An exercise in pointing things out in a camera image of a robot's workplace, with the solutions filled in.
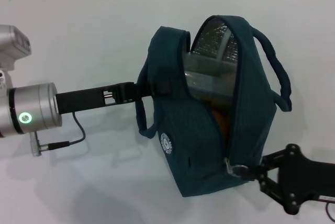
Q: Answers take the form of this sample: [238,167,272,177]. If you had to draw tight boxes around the right gripper cable with plug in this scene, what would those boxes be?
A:
[323,199,335,220]

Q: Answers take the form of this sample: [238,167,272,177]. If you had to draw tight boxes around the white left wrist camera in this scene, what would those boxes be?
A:
[0,24,32,72]

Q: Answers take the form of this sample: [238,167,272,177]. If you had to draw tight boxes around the teal insulated lunch bag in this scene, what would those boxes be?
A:
[135,14,293,198]

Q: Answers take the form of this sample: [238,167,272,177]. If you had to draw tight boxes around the orange pear fruit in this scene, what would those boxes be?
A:
[211,108,231,137]

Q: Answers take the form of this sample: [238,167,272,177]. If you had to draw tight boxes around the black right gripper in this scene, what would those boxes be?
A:
[244,143,335,216]

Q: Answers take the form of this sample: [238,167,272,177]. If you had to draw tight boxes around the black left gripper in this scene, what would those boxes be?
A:
[54,81,174,115]

